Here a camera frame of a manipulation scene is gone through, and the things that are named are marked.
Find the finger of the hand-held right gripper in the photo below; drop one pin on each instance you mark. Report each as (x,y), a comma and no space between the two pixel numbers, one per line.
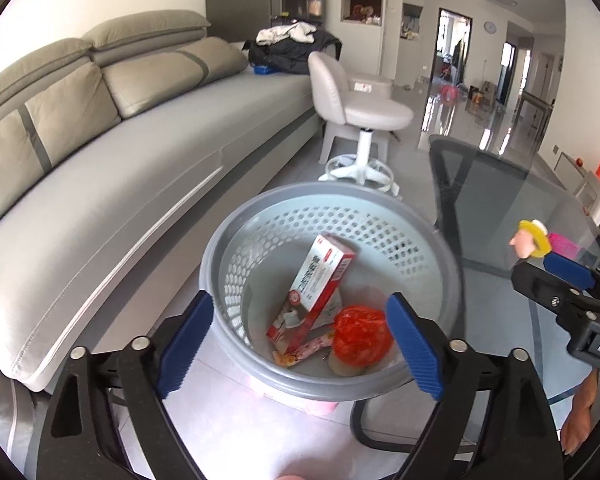
(570,270)
(545,285)

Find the pink plastic item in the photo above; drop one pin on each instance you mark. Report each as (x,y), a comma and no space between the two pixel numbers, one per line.
(562,246)

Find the long red cardboard box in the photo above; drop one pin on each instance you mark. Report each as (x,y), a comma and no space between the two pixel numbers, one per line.
(315,280)

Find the yellow and pink toy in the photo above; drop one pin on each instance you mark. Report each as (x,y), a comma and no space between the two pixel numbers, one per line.
(532,240)

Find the round wall clock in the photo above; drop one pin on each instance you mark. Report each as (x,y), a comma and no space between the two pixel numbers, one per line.
(490,27)

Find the black jacket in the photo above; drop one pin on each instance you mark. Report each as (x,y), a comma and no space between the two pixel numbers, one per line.
(290,55)

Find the grey perforated plastic basket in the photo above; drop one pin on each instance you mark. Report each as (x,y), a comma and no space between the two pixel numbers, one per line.
(260,240)

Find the small blue item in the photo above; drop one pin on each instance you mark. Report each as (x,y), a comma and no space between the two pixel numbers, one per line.
(262,69)

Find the grey leather sofa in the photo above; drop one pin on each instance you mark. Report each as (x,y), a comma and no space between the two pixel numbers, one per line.
(105,185)

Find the white cloth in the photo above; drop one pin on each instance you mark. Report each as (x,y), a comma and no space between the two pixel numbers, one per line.
(285,32)

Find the person's right hand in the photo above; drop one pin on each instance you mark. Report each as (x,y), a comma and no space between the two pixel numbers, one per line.
(580,410)

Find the white swivel chair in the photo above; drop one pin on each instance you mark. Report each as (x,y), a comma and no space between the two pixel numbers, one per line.
(370,110)

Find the red plastic bag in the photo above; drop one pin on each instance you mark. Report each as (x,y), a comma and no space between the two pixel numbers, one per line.
(360,335)

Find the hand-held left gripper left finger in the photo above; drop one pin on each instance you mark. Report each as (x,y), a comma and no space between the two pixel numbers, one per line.
(185,345)

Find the pink plastic stool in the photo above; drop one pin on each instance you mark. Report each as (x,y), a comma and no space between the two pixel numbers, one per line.
(449,94)

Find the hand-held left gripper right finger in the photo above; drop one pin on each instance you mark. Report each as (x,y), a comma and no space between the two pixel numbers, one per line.
(415,345)

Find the colourful snack packet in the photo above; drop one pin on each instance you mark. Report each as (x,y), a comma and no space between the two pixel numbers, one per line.
(305,350)

